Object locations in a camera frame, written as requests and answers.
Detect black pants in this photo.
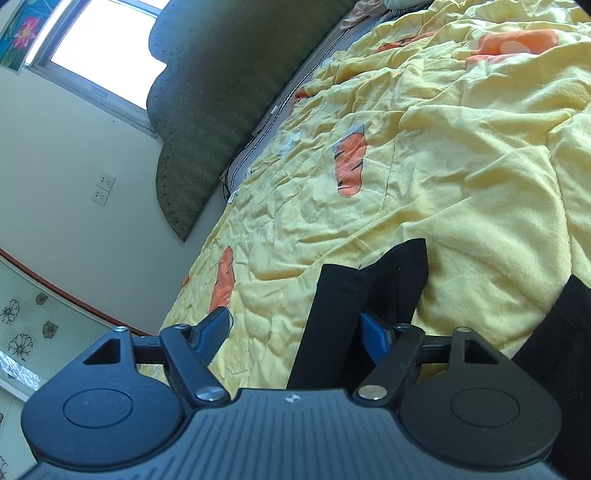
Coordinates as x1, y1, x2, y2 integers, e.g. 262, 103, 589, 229
287, 238, 590, 479

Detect floral wardrobe door panel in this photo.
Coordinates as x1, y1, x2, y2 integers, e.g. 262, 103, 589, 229
0, 259, 114, 479

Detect striped grey pillow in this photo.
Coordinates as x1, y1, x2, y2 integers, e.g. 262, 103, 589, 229
221, 10, 394, 203

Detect yellow carrot-print bed quilt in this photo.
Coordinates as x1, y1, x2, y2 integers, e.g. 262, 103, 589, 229
164, 1, 590, 391

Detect bright window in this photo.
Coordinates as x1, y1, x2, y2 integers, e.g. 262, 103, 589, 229
26, 0, 167, 136

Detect green padded headboard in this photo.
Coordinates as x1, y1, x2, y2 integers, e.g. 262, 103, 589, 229
147, 1, 353, 241

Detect pink crumpled cloth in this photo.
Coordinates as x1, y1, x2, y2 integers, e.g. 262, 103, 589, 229
339, 0, 391, 30

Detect white wall socket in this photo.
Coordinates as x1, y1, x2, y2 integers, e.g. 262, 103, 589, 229
97, 172, 115, 191
92, 186, 109, 206

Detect flower picture on wall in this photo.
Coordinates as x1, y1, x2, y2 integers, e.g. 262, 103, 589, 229
1, 0, 59, 73

